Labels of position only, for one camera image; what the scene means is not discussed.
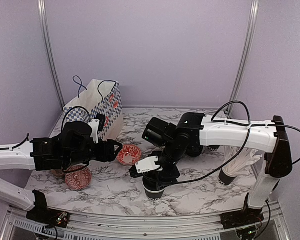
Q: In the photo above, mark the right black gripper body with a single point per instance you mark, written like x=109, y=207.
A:
x=174, y=154

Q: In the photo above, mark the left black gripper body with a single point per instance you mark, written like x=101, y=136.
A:
x=78, y=157

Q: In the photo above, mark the stack of black lids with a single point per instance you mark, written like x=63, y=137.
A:
x=194, y=151

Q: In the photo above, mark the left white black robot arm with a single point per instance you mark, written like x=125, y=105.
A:
x=18, y=157

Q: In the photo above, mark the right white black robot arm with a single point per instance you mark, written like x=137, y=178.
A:
x=268, y=136

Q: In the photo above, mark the red floral ceramic bowl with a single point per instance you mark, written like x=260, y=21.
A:
x=129, y=155

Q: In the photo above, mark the brown cardboard cup carrier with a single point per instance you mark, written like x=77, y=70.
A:
x=58, y=173

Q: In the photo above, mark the red geometric ceramic bowl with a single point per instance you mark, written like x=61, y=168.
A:
x=78, y=179

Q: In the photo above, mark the stack of black paper cups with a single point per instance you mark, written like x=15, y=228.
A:
x=213, y=148

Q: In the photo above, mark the blue checkered paper bag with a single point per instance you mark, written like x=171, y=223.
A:
x=99, y=97

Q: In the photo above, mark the black cup holding straws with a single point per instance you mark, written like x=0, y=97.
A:
x=225, y=179

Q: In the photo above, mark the bundle of white wrapped straws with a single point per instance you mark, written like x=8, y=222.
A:
x=246, y=158

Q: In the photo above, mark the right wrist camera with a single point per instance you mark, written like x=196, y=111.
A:
x=143, y=166

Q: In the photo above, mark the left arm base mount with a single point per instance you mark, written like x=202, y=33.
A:
x=41, y=213

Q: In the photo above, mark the aluminium front frame rail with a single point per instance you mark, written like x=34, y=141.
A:
x=86, y=226

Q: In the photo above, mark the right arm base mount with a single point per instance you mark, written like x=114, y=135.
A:
x=243, y=217

